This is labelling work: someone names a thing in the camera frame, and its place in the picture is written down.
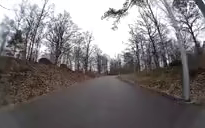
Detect grey asphalt road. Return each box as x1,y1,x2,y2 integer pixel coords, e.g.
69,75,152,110
0,74,205,128

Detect row of bare trees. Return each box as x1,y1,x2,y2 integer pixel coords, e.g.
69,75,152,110
101,0,205,76
0,0,111,76

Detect leaf-covered verge with kerb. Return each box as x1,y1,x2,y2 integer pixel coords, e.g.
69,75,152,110
116,64,205,108

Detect leaf-covered verge with slope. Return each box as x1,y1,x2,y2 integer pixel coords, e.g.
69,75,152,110
0,54,101,111

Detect grey lamp pole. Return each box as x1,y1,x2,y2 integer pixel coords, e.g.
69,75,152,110
161,0,192,102

